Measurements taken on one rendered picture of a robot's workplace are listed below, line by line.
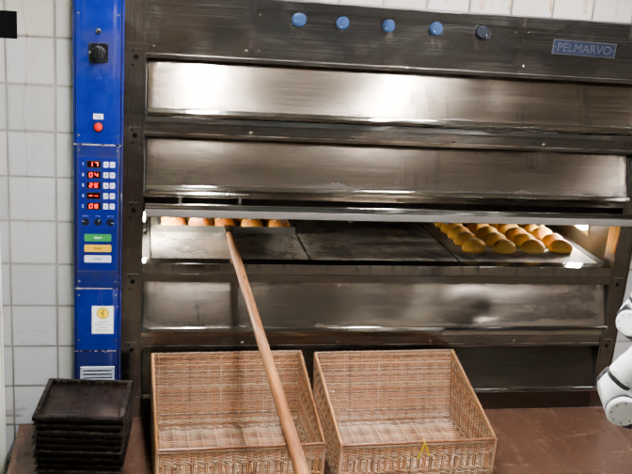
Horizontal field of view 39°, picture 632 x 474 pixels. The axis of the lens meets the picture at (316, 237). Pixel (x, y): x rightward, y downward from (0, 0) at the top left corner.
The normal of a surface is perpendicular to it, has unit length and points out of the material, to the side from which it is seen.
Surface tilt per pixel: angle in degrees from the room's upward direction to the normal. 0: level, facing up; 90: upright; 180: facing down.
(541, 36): 90
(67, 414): 0
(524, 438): 0
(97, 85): 90
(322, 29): 90
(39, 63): 90
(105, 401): 0
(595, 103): 70
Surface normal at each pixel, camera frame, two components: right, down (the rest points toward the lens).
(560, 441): 0.07, -0.96
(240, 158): 0.20, -0.04
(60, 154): 0.18, 0.29
